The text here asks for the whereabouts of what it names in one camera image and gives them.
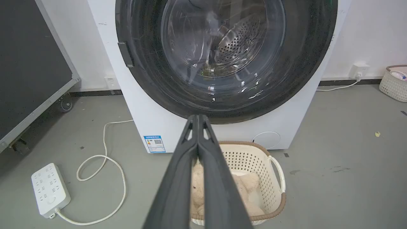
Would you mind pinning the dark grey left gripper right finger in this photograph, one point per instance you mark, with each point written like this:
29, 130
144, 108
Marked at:
219, 190

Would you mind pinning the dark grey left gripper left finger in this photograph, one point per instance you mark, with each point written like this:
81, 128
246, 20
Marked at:
178, 187

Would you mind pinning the white front-load washing machine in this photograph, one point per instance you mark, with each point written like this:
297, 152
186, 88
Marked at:
152, 105

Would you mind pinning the dark round washing machine door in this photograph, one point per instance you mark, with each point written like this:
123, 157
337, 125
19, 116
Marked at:
286, 63

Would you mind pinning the cream plush teddy bear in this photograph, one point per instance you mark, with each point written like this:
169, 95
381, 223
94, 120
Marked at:
244, 187

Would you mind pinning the cream perforated laundry basket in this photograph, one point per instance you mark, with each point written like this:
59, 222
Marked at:
257, 168

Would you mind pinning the blue energy label sticker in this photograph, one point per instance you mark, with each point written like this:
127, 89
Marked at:
154, 144

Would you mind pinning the white power strip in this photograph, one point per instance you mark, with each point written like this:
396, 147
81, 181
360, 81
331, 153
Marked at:
50, 190

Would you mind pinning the grey caster wheel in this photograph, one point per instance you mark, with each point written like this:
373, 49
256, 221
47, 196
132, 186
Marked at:
65, 103

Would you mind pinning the white woven storage basket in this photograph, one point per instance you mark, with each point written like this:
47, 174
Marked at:
393, 84

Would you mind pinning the white wall outlet plate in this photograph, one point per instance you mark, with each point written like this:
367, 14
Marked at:
110, 82

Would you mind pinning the white wall socket with plug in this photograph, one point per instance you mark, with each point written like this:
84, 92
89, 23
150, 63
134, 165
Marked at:
359, 71

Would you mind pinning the dark panel board with frame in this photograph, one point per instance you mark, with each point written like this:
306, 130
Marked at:
28, 63

